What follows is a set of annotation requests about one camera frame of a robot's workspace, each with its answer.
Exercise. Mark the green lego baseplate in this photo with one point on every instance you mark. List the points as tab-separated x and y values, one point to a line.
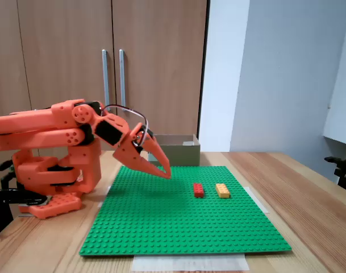
175	221

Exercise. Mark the black table clamp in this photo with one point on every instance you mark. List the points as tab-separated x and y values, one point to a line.
8	196

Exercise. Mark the translucent masking tape strip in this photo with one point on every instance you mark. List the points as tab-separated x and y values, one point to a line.
100	205
189	263
258	199

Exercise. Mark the red lego block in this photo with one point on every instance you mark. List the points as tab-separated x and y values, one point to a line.
199	190

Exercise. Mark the yellow lego block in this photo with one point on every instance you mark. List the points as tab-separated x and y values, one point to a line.
222	191

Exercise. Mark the brown wooden cabinet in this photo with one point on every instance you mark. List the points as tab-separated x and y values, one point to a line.
161	28

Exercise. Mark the open cardboard box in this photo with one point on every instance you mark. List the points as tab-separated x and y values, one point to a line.
181	156

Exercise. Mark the white panel board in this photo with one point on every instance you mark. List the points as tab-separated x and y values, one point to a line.
343	99

